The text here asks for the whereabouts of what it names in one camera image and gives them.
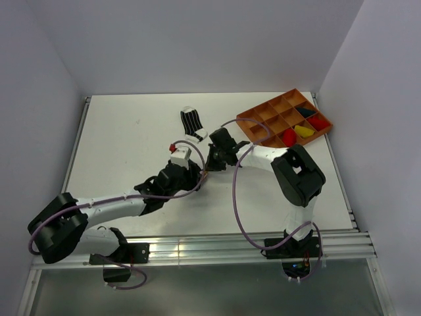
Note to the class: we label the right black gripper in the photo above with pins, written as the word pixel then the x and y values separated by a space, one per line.
pixel 212 166

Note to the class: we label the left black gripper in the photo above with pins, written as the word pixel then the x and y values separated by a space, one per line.
pixel 191 182

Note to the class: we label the black white striped sock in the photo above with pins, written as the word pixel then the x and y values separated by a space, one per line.
pixel 193 129

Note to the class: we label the red Christmas sock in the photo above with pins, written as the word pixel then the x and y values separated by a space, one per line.
pixel 289 137

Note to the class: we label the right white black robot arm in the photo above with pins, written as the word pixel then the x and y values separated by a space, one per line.
pixel 299 177

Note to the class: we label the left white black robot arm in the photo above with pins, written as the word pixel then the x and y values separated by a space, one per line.
pixel 72 226

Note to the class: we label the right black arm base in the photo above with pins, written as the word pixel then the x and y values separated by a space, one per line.
pixel 309 247

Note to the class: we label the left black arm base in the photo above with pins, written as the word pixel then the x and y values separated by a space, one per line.
pixel 121 264

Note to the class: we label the orange compartment tray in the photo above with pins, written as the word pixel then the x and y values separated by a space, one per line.
pixel 268 121

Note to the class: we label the yellow rolled sock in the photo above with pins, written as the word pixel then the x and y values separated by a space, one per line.
pixel 303 131

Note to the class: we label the dark green rolled sock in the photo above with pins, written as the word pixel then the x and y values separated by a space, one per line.
pixel 306 112

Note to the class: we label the red rolled sock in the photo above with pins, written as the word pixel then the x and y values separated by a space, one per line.
pixel 317 123

